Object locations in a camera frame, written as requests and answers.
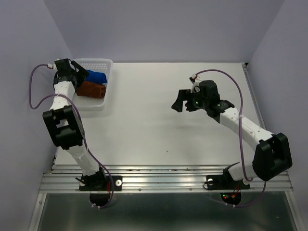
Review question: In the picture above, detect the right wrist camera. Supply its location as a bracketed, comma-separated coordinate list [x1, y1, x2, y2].
[189, 74, 202, 93]

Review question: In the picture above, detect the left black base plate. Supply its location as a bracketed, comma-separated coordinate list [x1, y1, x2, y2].
[76, 176, 123, 192]

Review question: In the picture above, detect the brown towel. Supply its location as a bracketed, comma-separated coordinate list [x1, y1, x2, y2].
[76, 81, 106, 99]

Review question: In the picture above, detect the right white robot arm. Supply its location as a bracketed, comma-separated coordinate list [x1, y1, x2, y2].
[171, 80, 293, 190]

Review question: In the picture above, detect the blue towel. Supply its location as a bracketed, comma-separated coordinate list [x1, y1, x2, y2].
[86, 70, 107, 84]

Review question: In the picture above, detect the aluminium rail frame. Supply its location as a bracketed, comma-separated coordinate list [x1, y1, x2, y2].
[28, 63, 301, 231]

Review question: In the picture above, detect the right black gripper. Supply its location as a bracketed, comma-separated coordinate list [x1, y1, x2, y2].
[171, 88, 209, 112]

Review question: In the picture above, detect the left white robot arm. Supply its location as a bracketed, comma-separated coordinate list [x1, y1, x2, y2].
[42, 58, 108, 191]

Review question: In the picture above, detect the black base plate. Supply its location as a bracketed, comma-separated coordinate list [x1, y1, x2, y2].
[76, 176, 123, 192]
[203, 175, 250, 191]

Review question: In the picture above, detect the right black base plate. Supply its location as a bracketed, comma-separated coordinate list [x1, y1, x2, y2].
[203, 175, 250, 191]

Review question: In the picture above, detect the white plastic basket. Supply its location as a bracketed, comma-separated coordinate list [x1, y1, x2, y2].
[73, 58, 114, 111]

